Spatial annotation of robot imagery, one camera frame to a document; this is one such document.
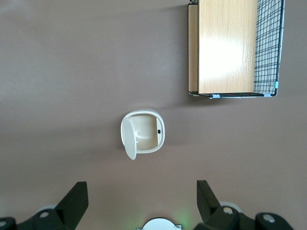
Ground wooden shelf with wire basket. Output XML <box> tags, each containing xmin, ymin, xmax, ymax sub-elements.
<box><xmin>187</xmin><ymin>0</ymin><xmax>285</xmax><ymax>100</ymax></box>

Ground brown table cloth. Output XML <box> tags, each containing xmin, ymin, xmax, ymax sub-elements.
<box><xmin>0</xmin><ymin>0</ymin><xmax>307</xmax><ymax>230</ymax></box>

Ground cream lidded trash can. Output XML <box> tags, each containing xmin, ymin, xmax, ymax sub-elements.
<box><xmin>120</xmin><ymin>108</ymin><xmax>166</xmax><ymax>161</ymax></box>

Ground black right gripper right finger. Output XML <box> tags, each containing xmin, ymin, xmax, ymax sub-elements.
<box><xmin>196</xmin><ymin>180</ymin><xmax>295</xmax><ymax>230</ymax></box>

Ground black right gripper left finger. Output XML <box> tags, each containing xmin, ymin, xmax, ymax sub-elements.
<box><xmin>0</xmin><ymin>181</ymin><xmax>89</xmax><ymax>230</ymax></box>

